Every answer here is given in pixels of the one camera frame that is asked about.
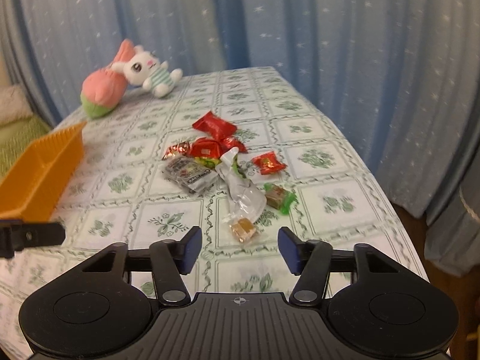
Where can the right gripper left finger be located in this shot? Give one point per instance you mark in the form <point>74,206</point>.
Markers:
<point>170,260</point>

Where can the beige cushion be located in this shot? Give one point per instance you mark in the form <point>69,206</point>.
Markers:
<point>14,105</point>

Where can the clear caramel candy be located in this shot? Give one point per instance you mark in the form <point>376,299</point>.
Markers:
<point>241,226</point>

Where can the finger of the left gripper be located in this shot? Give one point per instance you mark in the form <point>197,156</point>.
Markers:
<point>17,236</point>

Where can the blue starry curtain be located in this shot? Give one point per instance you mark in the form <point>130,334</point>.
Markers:
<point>400,78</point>

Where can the grey black snack packet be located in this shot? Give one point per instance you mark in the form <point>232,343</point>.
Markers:
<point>189,174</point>

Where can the small red candy packet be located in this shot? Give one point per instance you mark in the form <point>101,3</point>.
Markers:
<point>268,163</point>

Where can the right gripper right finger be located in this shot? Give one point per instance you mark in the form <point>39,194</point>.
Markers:
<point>310,261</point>

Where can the red wrapped candy packet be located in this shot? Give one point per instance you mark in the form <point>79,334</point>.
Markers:
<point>210,148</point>

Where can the green brown candy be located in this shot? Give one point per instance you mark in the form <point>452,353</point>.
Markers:
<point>279,198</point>

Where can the shiny red foil candy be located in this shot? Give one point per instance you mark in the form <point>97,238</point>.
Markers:
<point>180,148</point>

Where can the white bunny plush toy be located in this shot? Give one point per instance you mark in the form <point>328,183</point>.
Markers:
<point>146,71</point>

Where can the large red snack packet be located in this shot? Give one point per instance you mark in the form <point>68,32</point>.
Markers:
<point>217,127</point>

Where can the orange plastic tray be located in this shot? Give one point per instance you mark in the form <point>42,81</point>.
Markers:
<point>33,186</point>

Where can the pink star plush toy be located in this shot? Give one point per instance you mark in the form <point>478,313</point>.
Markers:
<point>103,89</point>

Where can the silver white pouch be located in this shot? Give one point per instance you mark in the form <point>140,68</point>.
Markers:
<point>244,196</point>

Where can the yellow green candy packet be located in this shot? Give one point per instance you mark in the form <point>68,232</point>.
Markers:
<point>209,163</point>

